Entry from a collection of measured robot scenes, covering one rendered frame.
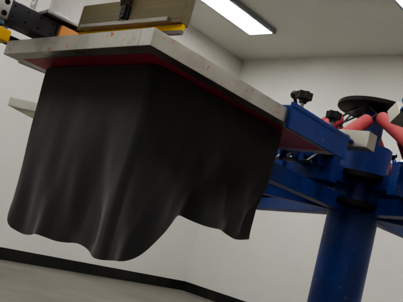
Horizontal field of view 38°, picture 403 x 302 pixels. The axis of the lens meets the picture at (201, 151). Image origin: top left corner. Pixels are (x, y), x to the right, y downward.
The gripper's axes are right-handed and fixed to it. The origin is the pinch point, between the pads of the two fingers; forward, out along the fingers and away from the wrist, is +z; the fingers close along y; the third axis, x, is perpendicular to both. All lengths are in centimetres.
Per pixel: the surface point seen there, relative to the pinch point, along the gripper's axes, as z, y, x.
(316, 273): 50, -121, -5
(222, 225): 44, -29, 22
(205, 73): 14.3, -1.8, 29.4
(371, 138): 8, -69, 34
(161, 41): 13.1, 12.1, 29.4
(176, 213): 44, -13, 21
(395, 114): -2, -76, 36
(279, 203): 21, -159, -57
